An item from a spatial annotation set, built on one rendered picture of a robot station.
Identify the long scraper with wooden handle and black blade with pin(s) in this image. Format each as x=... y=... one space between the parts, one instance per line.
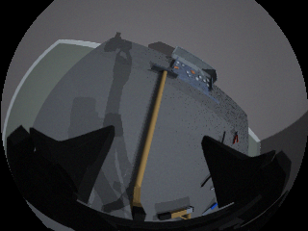
x=136 y=207

